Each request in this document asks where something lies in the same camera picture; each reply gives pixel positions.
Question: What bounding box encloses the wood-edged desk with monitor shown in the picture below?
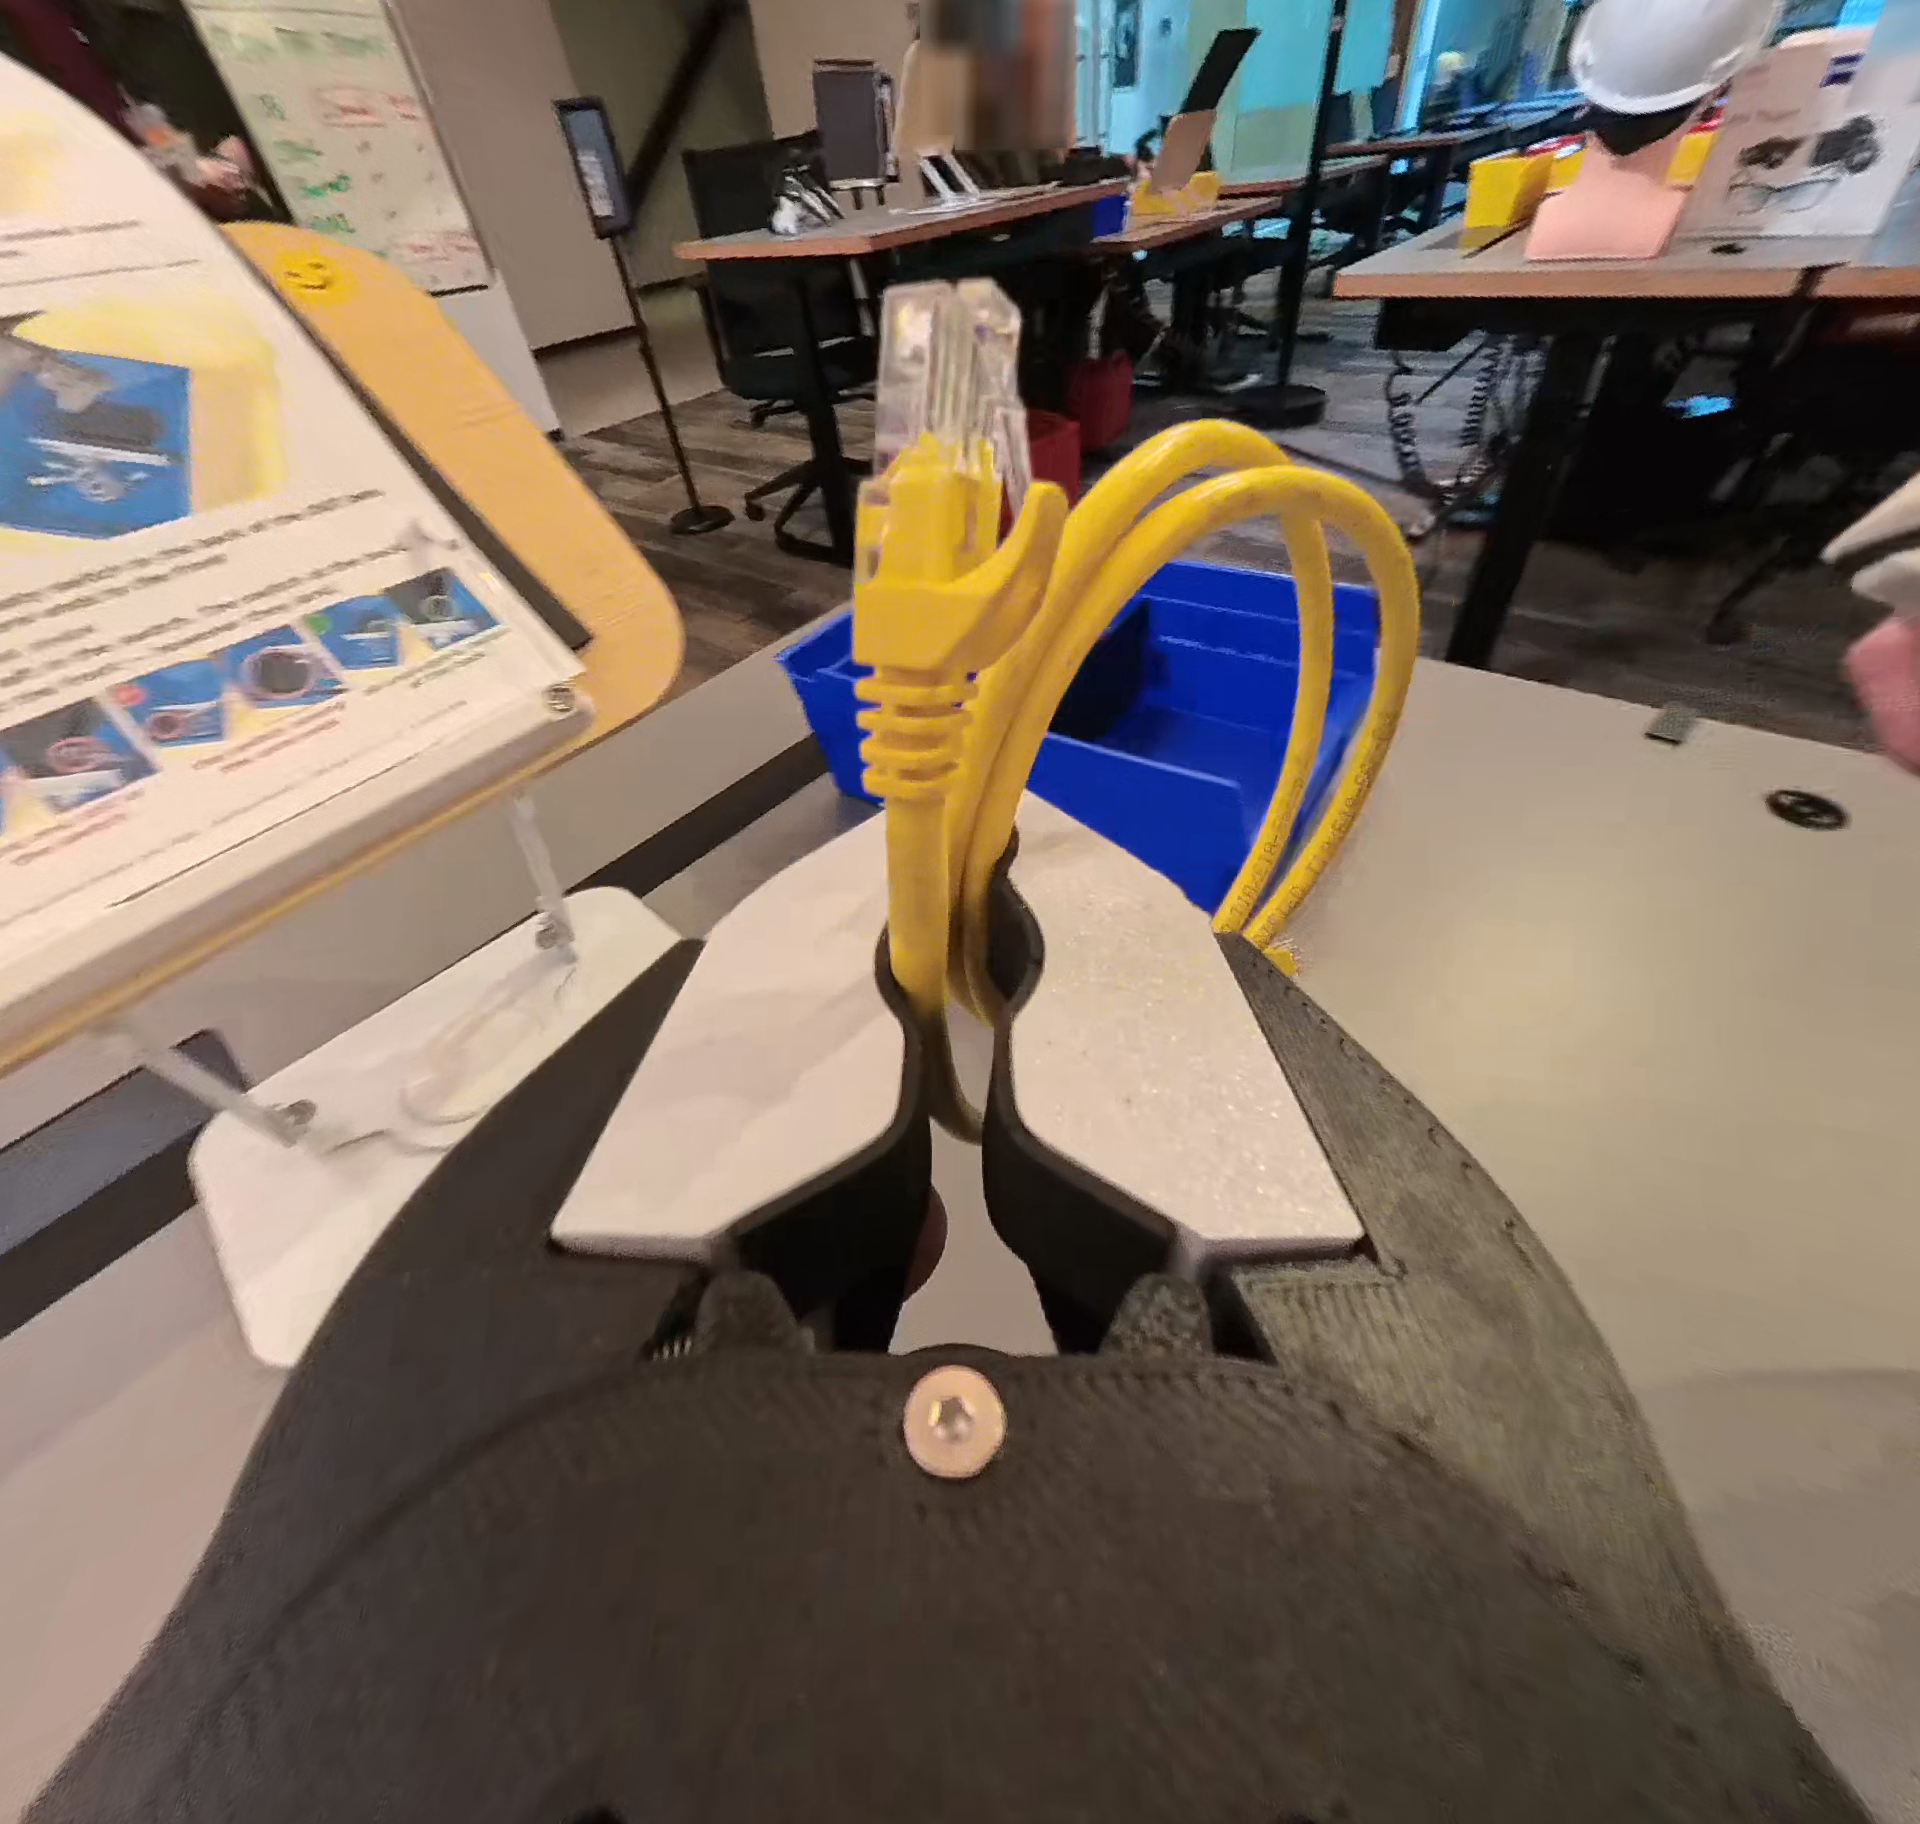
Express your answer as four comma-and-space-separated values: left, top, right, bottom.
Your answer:
676, 179, 1141, 566

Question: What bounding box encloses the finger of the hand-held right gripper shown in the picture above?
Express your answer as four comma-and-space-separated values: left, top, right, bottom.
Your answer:
1820, 472, 1920, 608

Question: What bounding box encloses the pink mannequin head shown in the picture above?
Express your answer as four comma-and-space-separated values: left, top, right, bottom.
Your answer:
1521, 102, 1696, 262

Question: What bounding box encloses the instruction sheet on stand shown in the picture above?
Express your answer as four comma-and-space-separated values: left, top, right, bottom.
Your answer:
0, 218, 723, 1367

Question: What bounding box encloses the blue plastic storage bin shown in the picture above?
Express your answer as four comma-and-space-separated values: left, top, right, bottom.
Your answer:
776, 551, 1389, 914

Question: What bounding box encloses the small upright monitor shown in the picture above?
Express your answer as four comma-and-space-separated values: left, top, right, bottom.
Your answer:
810, 53, 896, 189

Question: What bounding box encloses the black pole stand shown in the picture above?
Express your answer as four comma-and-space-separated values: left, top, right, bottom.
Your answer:
1228, 0, 1363, 426

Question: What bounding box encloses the small yellow plastic bin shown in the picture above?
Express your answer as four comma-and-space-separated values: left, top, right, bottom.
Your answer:
1460, 145, 1587, 232

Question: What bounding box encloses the yellow ethernet cable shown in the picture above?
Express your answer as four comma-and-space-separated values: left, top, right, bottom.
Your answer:
851, 280, 1422, 1143

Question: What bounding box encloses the white eyewear box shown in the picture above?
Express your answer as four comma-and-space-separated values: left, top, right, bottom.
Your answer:
1680, 31, 1915, 239

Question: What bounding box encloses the black office chair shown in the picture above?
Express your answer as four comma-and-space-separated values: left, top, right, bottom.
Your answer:
682, 137, 879, 433

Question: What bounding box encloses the black coiled cable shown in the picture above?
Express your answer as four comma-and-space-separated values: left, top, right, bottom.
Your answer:
1382, 340, 1502, 506

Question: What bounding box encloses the black sign stand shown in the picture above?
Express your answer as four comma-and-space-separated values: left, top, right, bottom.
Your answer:
552, 95, 735, 535

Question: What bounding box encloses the wood-edged desk with mannequin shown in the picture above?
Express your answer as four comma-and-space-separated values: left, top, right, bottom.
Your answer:
1332, 210, 1920, 671

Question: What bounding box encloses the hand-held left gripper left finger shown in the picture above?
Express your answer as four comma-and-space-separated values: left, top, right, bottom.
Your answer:
552, 811, 931, 1351

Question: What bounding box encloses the whiteboard with handwriting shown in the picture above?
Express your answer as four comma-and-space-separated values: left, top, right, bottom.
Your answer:
149, 0, 492, 294

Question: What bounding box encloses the person's right hand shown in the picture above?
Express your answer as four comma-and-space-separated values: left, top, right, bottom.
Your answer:
1840, 604, 1920, 774

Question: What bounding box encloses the white hard hat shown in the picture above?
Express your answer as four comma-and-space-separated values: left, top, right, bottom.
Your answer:
1566, 0, 1802, 115

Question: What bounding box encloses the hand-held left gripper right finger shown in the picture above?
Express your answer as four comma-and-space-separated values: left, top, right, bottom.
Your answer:
982, 832, 1365, 1351

